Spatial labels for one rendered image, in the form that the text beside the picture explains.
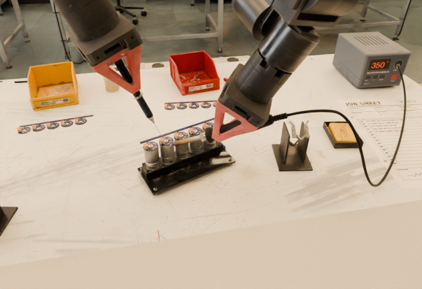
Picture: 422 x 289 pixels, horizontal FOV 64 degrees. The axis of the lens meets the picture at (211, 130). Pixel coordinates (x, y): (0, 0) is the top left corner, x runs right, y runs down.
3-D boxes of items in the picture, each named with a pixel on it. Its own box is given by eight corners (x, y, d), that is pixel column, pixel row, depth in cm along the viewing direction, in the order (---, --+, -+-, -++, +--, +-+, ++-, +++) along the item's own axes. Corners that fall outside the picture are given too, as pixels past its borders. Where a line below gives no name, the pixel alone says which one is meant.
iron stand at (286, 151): (274, 176, 64) (286, 163, 54) (270, 133, 67) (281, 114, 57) (306, 176, 64) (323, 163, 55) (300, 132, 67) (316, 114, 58)
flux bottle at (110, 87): (122, 87, 85) (115, 50, 80) (113, 93, 83) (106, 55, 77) (112, 85, 87) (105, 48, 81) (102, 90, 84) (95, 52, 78)
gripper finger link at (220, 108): (192, 136, 49) (225, 90, 44) (205, 111, 55) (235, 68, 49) (231, 160, 50) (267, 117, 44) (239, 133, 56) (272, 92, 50)
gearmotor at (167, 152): (178, 164, 59) (176, 141, 56) (164, 169, 58) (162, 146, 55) (171, 157, 61) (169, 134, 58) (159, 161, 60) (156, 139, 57)
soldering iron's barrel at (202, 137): (174, 150, 55) (209, 141, 52) (170, 142, 55) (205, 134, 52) (178, 145, 56) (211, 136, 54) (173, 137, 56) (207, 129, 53)
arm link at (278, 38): (306, 30, 36) (333, 38, 40) (272, -6, 40) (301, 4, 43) (269, 77, 41) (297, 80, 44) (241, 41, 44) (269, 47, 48)
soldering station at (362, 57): (399, 88, 85) (412, 52, 80) (357, 91, 84) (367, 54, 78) (368, 63, 97) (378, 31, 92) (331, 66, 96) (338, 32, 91)
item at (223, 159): (215, 144, 66) (215, 139, 65) (235, 165, 61) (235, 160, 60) (137, 173, 59) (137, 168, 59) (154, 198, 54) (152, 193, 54)
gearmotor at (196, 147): (205, 154, 62) (205, 131, 59) (193, 159, 61) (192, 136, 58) (198, 147, 63) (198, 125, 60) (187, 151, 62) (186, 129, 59)
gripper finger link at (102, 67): (144, 66, 51) (113, 9, 45) (163, 85, 46) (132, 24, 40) (105, 90, 50) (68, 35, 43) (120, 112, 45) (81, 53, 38)
